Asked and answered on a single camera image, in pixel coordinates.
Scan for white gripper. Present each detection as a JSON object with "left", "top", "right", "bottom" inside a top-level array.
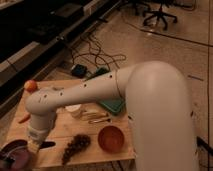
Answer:
[{"left": 27, "top": 124, "right": 56, "bottom": 149}]

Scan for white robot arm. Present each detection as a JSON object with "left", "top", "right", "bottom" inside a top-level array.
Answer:
[{"left": 26, "top": 61, "right": 199, "bottom": 171}]

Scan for orange bowl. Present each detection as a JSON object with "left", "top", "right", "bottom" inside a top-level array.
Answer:
[{"left": 98, "top": 126, "right": 125, "bottom": 153}]

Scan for orange carrot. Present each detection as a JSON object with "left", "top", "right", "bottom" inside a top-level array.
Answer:
[{"left": 18, "top": 114, "right": 31, "bottom": 124}]

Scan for bunch of dark grapes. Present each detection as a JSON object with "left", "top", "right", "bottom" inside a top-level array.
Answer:
[{"left": 62, "top": 134, "right": 91, "bottom": 165}]

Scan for white cup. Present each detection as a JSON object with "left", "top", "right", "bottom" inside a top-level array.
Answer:
[{"left": 65, "top": 104, "right": 81, "bottom": 118}]

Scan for wooden utensil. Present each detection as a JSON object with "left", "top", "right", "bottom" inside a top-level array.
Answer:
[{"left": 81, "top": 112, "right": 108, "bottom": 121}]

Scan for metal fork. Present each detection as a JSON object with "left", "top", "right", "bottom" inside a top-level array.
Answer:
[{"left": 88, "top": 118, "right": 111, "bottom": 124}]

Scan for orange peach fruit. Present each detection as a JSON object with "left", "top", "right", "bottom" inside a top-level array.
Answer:
[{"left": 24, "top": 80, "right": 38, "bottom": 92}]

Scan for black power adapter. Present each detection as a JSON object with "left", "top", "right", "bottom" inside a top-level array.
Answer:
[{"left": 71, "top": 64, "right": 87, "bottom": 78}]

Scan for dark shelf unit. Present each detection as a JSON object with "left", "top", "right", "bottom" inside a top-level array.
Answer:
[{"left": 0, "top": 0, "right": 119, "bottom": 113}]

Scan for black object on floor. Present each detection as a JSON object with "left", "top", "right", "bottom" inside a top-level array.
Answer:
[{"left": 196, "top": 137, "right": 213, "bottom": 156}]

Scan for black office chair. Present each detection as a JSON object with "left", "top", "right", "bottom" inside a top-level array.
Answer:
[{"left": 117, "top": 0, "right": 178, "bottom": 30}]

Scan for black floor cables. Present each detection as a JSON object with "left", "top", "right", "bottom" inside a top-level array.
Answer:
[{"left": 55, "top": 33, "right": 128, "bottom": 73}]

